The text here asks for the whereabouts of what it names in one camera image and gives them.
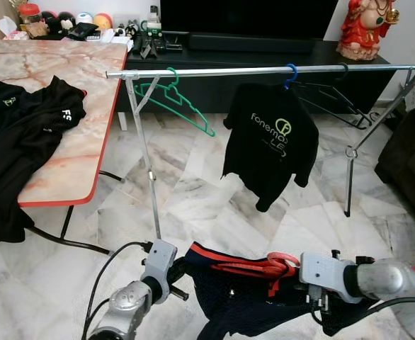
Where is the red plastic hanger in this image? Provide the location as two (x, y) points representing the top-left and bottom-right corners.
(211, 251), (302, 298)

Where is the navy garment with red stripe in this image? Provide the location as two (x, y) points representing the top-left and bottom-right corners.
(184, 242), (378, 339)

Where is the dark grey plastic hanger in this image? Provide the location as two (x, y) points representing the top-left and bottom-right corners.
(292, 62), (382, 130)

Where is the green plastic hanger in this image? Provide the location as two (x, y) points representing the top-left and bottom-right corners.
(133, 67), (217, 137)

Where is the blue plastic hanger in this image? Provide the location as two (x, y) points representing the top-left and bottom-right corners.
(284, 63), (299, 91)

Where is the dark brown fabric sofa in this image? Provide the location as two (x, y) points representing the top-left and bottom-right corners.
(375, 96), (415, 242)

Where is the black television cabinet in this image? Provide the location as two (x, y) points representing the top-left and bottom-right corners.
(115, 39), (394, 115)

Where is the silver metal clothes rack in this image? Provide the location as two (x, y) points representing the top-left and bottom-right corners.
(106, 64), (415, 240)

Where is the black soundbar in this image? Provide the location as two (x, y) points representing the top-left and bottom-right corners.
(188, 32), (320, 56)

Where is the marble top folding table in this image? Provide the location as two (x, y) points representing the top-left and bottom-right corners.
(0, 39), (129, 256)

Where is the orange plush ball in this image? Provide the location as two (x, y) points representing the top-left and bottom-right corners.
(94, 12), (114, 30)

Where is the black flat television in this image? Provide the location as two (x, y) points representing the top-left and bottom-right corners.
(159, 0), (339, 40)

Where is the teal white plush ball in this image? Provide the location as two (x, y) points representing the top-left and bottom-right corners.
(75, 11), (95, 29)

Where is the red laughing buddha statue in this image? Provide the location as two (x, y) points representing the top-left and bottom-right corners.
(336, 0), (401, 61)

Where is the black plush toy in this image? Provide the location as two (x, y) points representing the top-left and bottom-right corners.
(41, 10), (60, 33)
(57, 11), (77, 35)

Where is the red lidded clear jar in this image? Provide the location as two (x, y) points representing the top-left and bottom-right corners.
(18, 3), (45, 38)

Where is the white tissue pack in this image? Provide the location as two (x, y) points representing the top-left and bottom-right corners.
(0, 16), (18, 38)

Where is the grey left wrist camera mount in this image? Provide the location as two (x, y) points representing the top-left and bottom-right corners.
(142, 239), (178, 285)

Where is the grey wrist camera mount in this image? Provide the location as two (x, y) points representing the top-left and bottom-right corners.
(300, 251), (357, 298)
(142, 239), (178, 285)

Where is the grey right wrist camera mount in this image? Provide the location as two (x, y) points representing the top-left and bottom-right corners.
(300, 251), (357, 298)

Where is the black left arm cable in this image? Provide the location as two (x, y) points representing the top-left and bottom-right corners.
(80, 241), (152, 340)

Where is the clear bottle with green strap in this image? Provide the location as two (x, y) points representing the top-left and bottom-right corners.
(145, 6), (164, 33)

